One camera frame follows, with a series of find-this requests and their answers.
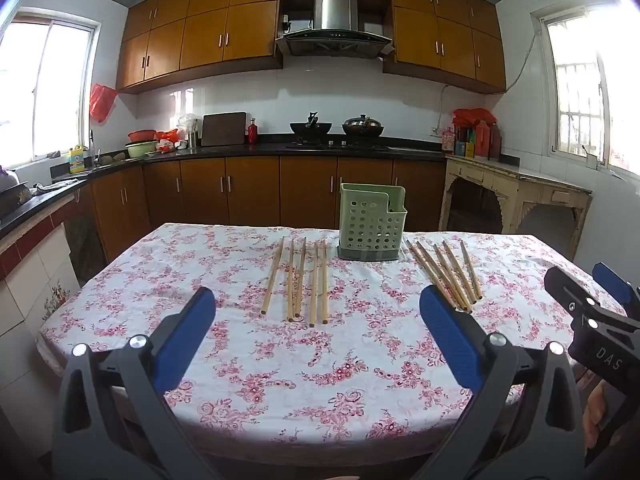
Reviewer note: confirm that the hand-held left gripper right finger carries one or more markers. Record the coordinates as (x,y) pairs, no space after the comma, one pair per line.
(450,340)

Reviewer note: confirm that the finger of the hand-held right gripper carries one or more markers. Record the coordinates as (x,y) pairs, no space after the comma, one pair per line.
(612,280)
(565,285)

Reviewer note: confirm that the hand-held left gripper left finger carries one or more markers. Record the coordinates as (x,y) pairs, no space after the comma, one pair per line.
(185,345)

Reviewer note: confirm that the green perforated utensil holder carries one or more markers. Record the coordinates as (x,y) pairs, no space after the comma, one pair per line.
(370,225)

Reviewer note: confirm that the person's right hand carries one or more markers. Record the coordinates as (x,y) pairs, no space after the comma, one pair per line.
(595,412)

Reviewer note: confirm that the worn white side table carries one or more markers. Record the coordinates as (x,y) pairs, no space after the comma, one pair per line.
(520,180)

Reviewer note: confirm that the pink floral tablecloth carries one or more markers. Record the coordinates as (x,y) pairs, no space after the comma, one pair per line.
(300,360)

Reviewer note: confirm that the red condiment bottles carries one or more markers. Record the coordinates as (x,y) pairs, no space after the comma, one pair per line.
(487,140)

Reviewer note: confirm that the wooden lower kitchen cabinets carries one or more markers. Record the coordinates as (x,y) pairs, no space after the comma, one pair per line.
(250,190)

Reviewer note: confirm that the wooden kitchen cabinets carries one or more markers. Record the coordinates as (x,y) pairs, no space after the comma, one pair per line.
(250,190)
(200,25)

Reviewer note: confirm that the colourful condiment boxes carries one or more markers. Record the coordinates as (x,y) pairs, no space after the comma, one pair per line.
(465,144)

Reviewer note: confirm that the pink bottle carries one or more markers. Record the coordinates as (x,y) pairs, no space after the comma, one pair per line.
(448,141)

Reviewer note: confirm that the red bag over condiments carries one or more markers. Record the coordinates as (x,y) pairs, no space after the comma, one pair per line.
(472,116)

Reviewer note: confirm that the window with security bars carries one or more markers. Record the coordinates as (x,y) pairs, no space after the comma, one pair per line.
(580,85)

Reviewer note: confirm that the green basin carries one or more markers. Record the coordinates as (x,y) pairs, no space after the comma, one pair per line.
(140,149)

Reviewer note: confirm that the black kitchen countertop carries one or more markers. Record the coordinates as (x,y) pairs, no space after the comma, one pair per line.
(240,150)

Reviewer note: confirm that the grey cloth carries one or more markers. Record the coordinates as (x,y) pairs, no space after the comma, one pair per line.
(52,187)

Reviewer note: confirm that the steel cup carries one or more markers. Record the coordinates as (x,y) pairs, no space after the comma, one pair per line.
(192,139)

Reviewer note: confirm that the red bag on countertop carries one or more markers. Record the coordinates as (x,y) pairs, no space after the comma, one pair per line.
(166,139)

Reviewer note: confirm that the yellow detergent bottle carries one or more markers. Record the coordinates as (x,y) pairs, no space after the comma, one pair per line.
(77,161)

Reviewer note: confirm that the red basin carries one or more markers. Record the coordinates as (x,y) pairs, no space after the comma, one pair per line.
(142,136)

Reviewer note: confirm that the sink faucet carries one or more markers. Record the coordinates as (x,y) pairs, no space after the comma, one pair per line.
(92,147)

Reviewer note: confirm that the dark cutting board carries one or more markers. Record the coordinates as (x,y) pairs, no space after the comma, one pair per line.
(224,129)

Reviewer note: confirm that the red bottle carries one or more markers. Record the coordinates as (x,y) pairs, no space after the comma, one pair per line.
(253,132)

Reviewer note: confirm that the gas stove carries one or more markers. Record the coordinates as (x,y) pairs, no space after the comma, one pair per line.
(337,146)

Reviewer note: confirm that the wok with metal lid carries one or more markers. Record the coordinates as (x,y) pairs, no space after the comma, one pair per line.
(363,127)

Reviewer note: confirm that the black wok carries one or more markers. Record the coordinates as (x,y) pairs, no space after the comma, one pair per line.
(310,127)

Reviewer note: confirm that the hanging red plastic bag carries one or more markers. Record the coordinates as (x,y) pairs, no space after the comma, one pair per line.
(101,102)

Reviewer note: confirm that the wooden upper kitchen cabinets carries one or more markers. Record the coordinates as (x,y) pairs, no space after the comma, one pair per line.
(200,25)

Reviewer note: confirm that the steel range hood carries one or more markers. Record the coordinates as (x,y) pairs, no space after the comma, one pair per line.
(334,12)

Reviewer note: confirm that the wall outlet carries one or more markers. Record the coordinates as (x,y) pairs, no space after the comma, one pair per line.
(436,133)

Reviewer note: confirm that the window with white frame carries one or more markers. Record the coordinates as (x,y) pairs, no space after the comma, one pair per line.
(50,90)

